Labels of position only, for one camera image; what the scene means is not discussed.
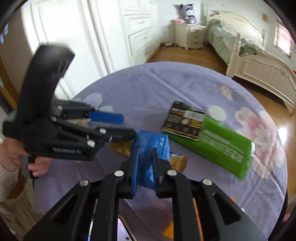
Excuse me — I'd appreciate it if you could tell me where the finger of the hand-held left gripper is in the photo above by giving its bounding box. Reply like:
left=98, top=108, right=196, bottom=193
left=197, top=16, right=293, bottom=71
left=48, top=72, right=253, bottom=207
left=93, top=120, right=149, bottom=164
left=58, top=126, right=137, bottom=147
left=52, top=100, right=125, bottom=127

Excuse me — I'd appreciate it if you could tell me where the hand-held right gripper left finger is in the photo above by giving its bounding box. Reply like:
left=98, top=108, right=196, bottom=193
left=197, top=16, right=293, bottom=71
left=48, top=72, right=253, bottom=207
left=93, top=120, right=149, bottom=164
left=23, top=160, right=139, bottom=241

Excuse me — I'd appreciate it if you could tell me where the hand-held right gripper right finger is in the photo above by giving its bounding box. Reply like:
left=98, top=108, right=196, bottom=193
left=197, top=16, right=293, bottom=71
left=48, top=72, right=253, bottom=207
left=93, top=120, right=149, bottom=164
left=153, top=147, right=269, bottom=241

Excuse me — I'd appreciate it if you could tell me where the tan snack wrapper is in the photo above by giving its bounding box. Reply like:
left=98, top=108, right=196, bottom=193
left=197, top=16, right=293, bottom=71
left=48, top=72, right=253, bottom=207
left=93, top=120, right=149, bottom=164
left=109, top=141, right=134, bottom=158

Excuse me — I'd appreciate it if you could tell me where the blue packet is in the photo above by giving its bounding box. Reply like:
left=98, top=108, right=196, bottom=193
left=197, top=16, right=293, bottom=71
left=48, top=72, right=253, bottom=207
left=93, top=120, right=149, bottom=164
left=129, top=130, right=170, bottom=189

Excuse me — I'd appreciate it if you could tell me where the person's left hand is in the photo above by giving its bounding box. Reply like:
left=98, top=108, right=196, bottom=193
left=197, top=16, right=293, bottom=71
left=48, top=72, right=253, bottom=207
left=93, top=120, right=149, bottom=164
left=0, top=136, right=52, bottom=178

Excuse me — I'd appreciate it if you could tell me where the small biscuit wrapper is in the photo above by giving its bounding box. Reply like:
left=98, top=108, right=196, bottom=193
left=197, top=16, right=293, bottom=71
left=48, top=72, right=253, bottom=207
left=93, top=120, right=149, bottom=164
left=168, top=152, right=188, bottom=173

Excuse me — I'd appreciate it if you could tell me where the smartphone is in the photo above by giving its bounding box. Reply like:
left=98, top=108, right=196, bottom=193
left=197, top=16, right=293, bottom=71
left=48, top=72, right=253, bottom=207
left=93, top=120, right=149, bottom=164
left=117, top=215, right=137, bottom=241

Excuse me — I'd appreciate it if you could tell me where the purple floral tablecloth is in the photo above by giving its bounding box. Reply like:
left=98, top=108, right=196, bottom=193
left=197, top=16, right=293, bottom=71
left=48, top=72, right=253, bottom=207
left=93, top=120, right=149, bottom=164
left=32, top=61, right=288, bottom=241

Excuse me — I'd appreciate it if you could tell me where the black snack packet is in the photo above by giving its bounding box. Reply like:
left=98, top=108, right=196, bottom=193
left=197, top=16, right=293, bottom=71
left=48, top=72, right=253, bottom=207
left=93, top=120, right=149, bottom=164
left=162, top=101, right=206, bottom=141

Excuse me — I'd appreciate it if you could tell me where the green packet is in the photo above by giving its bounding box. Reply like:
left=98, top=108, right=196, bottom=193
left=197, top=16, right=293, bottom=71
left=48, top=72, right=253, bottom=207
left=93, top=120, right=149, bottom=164
left=170, top=116, right=256, bottom=180

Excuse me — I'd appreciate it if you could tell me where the white wardrobe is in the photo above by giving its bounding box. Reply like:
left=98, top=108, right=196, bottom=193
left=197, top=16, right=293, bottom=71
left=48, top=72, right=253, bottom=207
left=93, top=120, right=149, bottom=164
left=21, top=0, right=162, bottom=77

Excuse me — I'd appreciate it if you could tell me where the cream nightstand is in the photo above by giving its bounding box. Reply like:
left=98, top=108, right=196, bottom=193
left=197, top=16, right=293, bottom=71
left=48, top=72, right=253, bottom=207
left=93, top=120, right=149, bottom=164
left=174, top=22, right=207, bottom=50

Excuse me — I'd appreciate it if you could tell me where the purple plush toy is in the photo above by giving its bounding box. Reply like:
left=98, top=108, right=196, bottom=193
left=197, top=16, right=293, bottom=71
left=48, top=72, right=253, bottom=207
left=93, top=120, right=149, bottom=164
left=178, top=3, right=198, bottom=25

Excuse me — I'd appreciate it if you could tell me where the cream bed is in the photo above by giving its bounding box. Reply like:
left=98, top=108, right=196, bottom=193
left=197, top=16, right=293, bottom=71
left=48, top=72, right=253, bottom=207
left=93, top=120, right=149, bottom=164
left=206, top=10, right=296, bottom=114

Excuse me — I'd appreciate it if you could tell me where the window with brown blind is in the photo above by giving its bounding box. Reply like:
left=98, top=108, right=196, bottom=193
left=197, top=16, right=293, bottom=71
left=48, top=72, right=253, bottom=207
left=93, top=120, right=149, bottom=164
left=274, top=17, right=294, bottom=57

